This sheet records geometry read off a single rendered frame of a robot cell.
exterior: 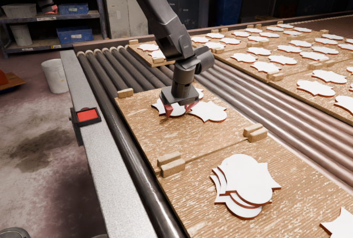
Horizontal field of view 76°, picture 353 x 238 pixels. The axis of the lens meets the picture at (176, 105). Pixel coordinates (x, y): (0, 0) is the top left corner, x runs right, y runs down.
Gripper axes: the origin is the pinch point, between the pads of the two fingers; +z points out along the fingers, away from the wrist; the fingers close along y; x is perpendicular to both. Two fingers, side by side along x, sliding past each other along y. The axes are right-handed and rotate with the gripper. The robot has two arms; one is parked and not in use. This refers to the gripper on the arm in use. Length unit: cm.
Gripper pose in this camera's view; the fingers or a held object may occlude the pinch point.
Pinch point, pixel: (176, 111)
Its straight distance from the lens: 74.7
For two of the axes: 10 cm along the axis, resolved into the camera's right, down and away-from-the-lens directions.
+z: -1.2, 6.8, 7.3
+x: 4.3, 6.9, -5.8
